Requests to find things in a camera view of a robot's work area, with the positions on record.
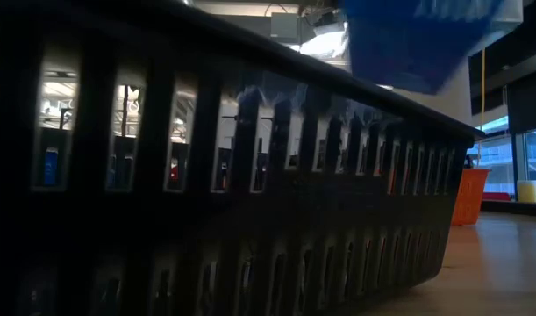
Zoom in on black plastic basket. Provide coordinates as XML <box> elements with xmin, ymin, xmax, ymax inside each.
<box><xmin>0</xmin><ymin>0</ymin><xmax>487</xmax><ymax>316</ymax></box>

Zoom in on blue plastic basket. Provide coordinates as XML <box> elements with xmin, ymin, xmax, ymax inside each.
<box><xmin>337</xmin><ymin>0</ymin><xmax>508</xmax><ymax>96</ymax></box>

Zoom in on orange plastic basket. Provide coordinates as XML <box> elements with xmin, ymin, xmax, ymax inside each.
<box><xmin>450</xmin><ymin>167</ymin><xmax>492</xmax><ymax>227</ymax></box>

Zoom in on grey ceiling box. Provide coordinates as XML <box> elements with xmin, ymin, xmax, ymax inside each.
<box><xmin>270</xmin><ymin>11</ymin><xmax>300</xmax><ymax>44</ymax></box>

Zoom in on pale yellow cylinder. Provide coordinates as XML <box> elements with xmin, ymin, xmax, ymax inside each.
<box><xmin>516</xmin><ymin>179</ymin><xmax>536</xmax><ymax>204</ymax></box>

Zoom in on yellow hanging cable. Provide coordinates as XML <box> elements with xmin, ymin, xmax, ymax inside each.
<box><xmin>480</xmin><ymin>47</ymin><xmax>488</xmax><ymax>168</ymax></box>

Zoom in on black aluminium table frame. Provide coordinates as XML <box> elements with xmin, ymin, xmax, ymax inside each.
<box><xmin>480</xmin><ymin>199</ymin><xmax>536</xmax><ymax>217</ymax></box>

